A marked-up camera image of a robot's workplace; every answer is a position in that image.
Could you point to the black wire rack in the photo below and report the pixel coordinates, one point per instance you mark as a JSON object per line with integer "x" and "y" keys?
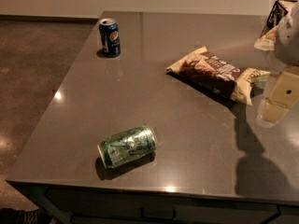
{"x": 278, "y": 11}

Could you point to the dark drawer handle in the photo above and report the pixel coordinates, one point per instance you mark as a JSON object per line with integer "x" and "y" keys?
{"x": 158, "y": 214}

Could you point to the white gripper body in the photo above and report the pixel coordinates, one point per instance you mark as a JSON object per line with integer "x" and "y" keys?
{"x": 288, "y": 40}

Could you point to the brown chip bag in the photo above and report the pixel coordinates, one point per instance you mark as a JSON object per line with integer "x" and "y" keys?
{"x": 203, "y": 68}

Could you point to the blue pepsi can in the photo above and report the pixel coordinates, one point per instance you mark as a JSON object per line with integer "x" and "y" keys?
{"x": 110, "y": 39}

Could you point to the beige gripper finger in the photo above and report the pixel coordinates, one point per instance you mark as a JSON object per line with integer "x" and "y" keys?
{"x": 267, "y": 41}
{"x": 280, "y": 94}

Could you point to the green soda can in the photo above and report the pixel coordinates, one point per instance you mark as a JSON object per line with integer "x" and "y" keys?
{"x": 127, "y": 146}

